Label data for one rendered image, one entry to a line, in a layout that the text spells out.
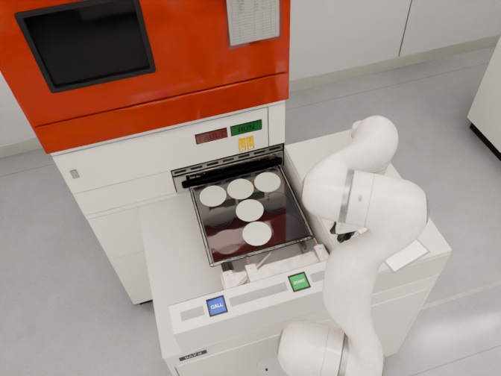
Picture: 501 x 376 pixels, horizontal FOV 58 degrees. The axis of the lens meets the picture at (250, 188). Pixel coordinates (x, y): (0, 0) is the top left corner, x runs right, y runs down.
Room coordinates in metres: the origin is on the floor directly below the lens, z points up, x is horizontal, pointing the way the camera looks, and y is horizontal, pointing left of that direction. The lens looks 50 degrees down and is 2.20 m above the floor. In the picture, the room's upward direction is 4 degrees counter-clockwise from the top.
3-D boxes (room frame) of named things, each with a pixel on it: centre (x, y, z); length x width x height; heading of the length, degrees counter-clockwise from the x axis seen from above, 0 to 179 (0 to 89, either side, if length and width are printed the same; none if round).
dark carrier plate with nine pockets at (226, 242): (1.01, 0.01, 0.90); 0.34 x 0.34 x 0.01; 13
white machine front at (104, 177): (1.18, 0.25, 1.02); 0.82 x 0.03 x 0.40; 103
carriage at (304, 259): (0.75, -0.06, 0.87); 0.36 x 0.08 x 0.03; 103
